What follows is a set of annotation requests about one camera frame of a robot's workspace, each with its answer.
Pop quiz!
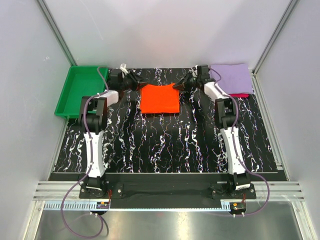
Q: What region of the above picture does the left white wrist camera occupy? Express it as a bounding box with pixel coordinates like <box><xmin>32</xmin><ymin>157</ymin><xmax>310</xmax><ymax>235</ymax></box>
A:
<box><xmin>119</xmin><ymin>63</ymin><xmax>129</xmax><ymax>75</ymax></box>

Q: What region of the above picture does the left small circuit board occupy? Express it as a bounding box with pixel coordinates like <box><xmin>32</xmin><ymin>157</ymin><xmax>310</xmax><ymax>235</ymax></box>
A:
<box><xmin>96</xmin><ymin>201</ymin><xmax>110</xmax><ymax>209</ymax></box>

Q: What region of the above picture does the folded pink t shirt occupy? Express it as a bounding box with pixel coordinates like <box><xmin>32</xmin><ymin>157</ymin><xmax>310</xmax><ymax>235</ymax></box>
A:
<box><xmin>229</xmin><ymin>93</ymin><xmax>250</xmax><ymax>99</ymax></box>

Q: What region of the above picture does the orange t shirt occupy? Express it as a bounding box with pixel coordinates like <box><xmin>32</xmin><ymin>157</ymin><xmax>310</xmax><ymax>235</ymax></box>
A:
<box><xmin>140</xmin><ymin>83</ymin><xmax>180</xmax><ymax>114</ymax></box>

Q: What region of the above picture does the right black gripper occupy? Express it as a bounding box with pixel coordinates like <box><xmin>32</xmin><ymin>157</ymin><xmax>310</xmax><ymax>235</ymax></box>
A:
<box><xmin>171</xmin><ymin>72</ymin><xmax>200</xmax><ymax>93</ymax></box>

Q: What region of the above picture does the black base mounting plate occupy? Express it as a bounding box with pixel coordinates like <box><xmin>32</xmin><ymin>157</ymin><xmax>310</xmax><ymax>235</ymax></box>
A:
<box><xmin>79</xmin><ymin>173</ymin><xmax>257</xmax><ymax>211</ymax></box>

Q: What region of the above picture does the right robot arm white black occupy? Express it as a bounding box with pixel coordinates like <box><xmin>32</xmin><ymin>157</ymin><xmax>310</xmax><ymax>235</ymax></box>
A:
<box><xmin>173</xmin><ymin>65</ymin><xmax>251</xmax><ymax>199</ymax></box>

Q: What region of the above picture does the aluminium frame rail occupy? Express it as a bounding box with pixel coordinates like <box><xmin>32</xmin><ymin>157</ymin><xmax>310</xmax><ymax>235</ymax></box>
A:
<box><xmin>33</xmin><ymin>181</ymin><xmax>304</xmax><ymax>212</ymax></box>

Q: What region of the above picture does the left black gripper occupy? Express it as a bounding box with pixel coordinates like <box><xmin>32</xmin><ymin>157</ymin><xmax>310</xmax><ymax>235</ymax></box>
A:
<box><xmin>120</xmin><ymin>70</ymin><xmax>149</xmax><ymax>92</ymax></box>

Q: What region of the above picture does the small circuit board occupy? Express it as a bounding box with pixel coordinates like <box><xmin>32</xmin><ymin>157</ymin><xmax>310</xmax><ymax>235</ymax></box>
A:
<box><xmin>230</xmin><ymin>202</ymin><xmax>247</xmax><ymax>212</ymax></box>
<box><xmin>96</xmin><ymin>201</ymin><xmax>110</xmax><ymax>209</ymax></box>

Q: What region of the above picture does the folded purple t shirt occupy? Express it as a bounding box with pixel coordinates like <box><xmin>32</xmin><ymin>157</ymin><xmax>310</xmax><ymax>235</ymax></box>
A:
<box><xmin>210</xmin><ymin>63</ymin><xmax>254</xmax><ymax>97</ymax></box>

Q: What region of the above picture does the right small circuit board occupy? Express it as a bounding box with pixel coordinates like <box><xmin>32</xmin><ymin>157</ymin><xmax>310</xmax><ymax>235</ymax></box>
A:
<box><xmin>230</xmin><ymin>202</ymin><xmax>247</xmax><ymax>212</ymax></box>

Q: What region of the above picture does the green plastic bin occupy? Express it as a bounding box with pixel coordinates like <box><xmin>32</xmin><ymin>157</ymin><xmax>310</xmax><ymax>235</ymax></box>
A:
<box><xmin>54</xmin><ymin>66</ymin><xmax>109</xmax><ymax>119</ymax></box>

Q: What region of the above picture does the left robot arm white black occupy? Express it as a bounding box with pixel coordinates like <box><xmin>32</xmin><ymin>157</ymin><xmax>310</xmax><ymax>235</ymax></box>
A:
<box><xmin>78</xmin><ymin>63</ymin><xmax>147</xmax><ymax>198</ymax></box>

